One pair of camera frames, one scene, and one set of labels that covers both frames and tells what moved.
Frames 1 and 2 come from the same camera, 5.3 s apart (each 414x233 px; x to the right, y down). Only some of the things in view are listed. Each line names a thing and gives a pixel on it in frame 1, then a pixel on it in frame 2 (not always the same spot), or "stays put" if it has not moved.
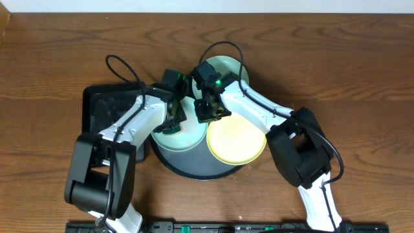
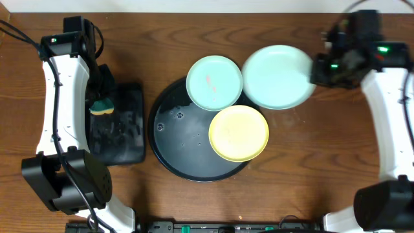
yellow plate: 234,140 stays put
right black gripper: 203,116 -> 316,74
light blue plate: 193,132 -> 279,77
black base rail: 228,227 stays put
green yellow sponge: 176,129 -> 99,107
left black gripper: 174,118 -> 99,92
